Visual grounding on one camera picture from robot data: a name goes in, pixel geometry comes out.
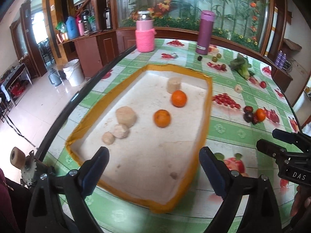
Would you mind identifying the orange mandarin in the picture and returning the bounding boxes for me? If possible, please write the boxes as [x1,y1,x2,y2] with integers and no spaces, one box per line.
[171,90,188,107]
[153,110,171,128]
[255,108,266,122]

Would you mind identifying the green grape left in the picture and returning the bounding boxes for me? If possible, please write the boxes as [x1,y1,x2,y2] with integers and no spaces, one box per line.
[211,56,218,62]

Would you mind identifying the blue thermos jug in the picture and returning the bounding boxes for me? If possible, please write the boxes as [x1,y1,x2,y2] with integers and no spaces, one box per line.
[66,16,79,40]

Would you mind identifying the dark purple plum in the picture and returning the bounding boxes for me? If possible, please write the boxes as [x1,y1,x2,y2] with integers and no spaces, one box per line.
[243,111,253,123]

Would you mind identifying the purple thermos bottle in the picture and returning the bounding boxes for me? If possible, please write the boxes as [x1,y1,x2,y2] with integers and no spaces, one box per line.
[196,10,216,55]

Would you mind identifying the cherry tomato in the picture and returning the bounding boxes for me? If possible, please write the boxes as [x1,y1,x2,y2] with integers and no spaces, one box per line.
[260,81,266,88]

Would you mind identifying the white plastic bucket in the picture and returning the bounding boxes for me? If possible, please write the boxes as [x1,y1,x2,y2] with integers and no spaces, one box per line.
[63,59,84,87]

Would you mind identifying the red jujube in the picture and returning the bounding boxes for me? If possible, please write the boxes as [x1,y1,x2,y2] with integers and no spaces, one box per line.
[244,106,253,113]
[252,114,259,125]

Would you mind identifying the white foam tray yellow tape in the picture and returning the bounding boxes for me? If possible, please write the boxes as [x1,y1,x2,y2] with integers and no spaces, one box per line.
[65,64,212,213]

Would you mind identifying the person's hand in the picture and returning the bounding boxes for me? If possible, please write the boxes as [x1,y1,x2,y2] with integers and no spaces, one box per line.
[290,185,310,217]

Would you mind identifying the purple spray cans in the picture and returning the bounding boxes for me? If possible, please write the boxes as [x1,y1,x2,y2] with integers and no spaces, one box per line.
[275,50,286,69]

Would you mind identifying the table clamp with roller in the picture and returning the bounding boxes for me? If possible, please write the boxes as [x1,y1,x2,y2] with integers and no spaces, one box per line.
[10,147,48,187]

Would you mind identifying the pink bottle on cabinet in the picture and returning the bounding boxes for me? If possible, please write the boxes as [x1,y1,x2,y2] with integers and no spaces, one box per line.
[78,20,84,36]

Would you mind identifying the green bok choy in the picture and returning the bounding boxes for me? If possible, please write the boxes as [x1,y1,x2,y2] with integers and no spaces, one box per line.
[229,53,255,81]

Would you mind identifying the pink jar knitted sleeve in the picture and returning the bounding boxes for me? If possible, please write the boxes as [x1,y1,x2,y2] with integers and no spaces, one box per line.
[135,10,156,53]

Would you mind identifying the metal kettle on floor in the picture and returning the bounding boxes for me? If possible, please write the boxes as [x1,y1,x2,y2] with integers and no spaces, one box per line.
[48,68,62,87]

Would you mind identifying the small beige piece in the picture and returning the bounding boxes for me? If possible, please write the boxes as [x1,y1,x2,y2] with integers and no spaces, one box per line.
[112,124,130,139]
[101,131,115,145]

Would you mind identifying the round beige slice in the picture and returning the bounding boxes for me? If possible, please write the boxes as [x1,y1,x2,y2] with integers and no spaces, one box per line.
[115,106,137,128]

